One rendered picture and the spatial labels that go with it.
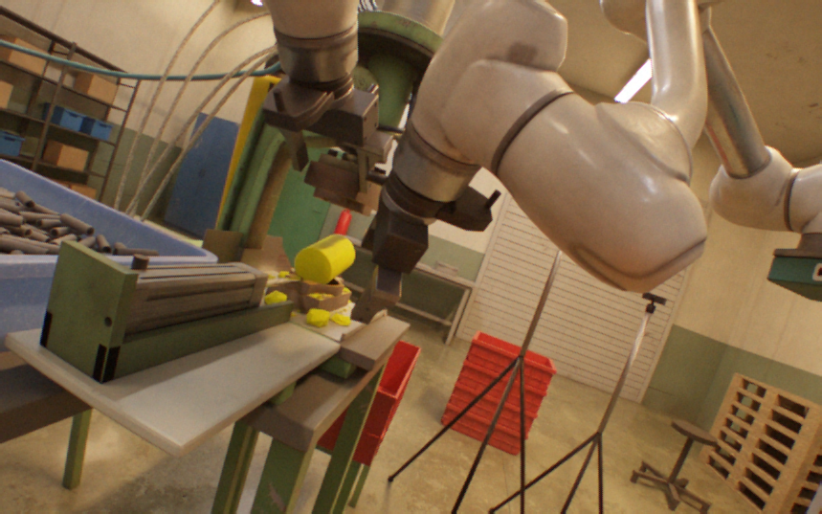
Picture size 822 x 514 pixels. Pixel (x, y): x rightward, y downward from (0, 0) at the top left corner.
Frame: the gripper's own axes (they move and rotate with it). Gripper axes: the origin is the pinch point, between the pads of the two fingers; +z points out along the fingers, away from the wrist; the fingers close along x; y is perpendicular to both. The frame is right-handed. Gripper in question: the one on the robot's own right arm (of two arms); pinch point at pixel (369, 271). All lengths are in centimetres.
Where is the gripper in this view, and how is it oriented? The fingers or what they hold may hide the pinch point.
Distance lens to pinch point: 56.4
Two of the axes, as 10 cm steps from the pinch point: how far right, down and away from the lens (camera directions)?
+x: -0.2, 7.2, -7.0
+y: -9.0, -3.1, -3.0
